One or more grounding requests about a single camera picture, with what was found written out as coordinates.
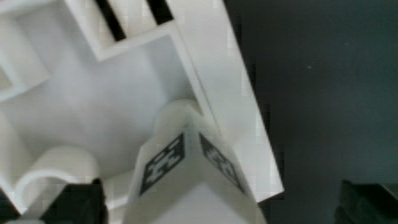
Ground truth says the white chair leg with tag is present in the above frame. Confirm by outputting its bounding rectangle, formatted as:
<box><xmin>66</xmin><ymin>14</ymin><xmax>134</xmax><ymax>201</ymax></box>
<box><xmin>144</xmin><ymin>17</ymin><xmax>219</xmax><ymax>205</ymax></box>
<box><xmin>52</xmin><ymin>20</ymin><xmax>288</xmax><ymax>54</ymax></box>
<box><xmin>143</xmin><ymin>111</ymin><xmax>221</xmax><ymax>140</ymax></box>
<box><xmin>123</xmin><ymin>100</ymin><xmax>267</xmax><ymax>224</ymax></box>

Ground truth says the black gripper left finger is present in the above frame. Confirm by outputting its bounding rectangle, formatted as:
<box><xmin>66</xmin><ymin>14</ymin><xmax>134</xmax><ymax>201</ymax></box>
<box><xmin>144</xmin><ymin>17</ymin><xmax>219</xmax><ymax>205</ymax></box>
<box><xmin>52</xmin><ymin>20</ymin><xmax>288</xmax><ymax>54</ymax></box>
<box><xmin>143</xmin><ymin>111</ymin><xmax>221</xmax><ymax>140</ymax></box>
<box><xmin>24</xmin><ymin>179</ymin><xmax>109</xmax><ymax>224</ymax></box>

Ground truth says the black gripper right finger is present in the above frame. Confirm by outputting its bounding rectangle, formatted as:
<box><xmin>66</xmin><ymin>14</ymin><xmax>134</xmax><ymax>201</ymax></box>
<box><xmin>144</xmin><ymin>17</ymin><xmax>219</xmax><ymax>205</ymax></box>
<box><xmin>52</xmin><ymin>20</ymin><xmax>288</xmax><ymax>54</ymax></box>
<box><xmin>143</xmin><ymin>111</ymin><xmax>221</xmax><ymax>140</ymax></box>
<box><xmin>335</xmin><ymin>180</ymin><xmax>398</xmax><ymax>224</ymax></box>

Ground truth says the white chair seat part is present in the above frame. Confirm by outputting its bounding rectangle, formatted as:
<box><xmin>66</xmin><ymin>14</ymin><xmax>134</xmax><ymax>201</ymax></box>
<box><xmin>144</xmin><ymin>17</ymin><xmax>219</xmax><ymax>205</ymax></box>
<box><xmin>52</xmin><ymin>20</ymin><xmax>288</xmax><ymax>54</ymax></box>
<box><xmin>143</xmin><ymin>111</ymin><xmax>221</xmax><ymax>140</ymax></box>
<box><xmin>0</xmin><ymin>0</ymin><xmax>283</xmax><ymax>224</ymax></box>

